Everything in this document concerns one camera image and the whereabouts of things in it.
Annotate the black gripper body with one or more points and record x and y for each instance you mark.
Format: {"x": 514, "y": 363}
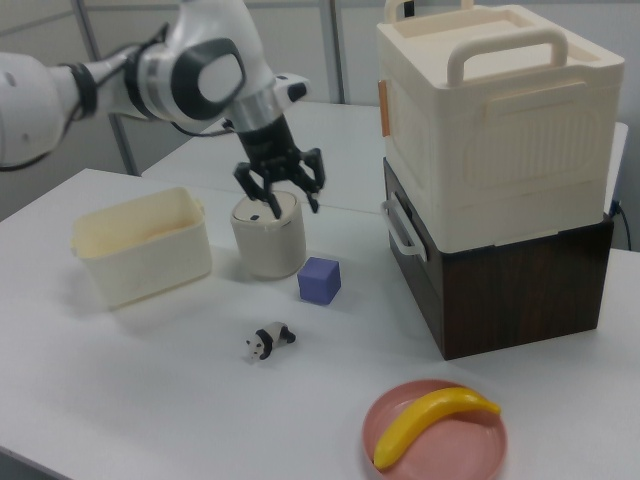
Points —
{"x": 270, "y": 145}

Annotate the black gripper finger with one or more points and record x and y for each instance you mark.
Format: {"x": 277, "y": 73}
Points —
{"x": 257, "y": 182}
{"x": 312, "y": 172}

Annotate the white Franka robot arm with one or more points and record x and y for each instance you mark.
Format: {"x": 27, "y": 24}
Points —
{"x": 210, "y": 80}

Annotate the cream lidded trash can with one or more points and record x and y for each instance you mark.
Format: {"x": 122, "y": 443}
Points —
{"x": 270, "y": 250}

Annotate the purple cube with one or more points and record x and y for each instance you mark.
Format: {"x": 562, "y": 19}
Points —
{"x": 317, "y": 282}

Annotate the white square plastic bin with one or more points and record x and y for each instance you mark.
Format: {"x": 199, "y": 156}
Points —
{"x": 150, "y": 270}

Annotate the panda toy figure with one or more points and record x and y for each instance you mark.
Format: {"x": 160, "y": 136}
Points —
{"x": 270, "y": 340}

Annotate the cream plastic storage container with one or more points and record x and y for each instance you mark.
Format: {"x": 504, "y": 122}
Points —
{"x": 500, "y": 125}

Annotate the dark brown wooden cabinet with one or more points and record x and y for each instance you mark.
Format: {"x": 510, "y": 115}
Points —
{"x": 525, "y": 295}

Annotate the yellow toy banana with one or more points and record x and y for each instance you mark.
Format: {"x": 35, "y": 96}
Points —
{"x": 425, "y": 415}

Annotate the pink plate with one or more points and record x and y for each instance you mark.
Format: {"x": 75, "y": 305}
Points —
{"x": 450, "y": 450}

